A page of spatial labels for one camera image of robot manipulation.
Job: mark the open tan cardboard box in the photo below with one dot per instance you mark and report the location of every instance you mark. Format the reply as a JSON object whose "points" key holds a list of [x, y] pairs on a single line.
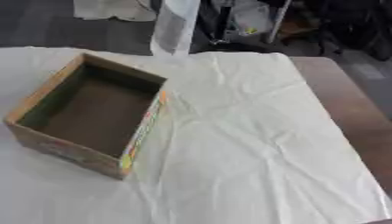
{"points": [[97, 116]]}

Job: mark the black tripod stand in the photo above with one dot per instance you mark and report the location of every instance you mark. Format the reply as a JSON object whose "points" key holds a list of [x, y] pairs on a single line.
{"points": [[222, 20]]}

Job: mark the clear plastic bag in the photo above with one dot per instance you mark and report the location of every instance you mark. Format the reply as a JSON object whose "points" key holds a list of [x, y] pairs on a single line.
{"points": [[251, 17]]}

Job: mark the silver metal pole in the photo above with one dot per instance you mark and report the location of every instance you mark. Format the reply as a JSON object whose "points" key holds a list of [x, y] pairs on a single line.
{"points": [[278, 20]]}

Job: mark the pale crumpled cloth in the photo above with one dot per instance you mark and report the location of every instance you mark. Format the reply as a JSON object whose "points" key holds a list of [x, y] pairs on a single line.
{"points": [[112, 8]]}

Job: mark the black office chair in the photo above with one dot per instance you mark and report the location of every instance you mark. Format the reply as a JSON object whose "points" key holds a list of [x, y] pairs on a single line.
{"points": [[357, 26]]}

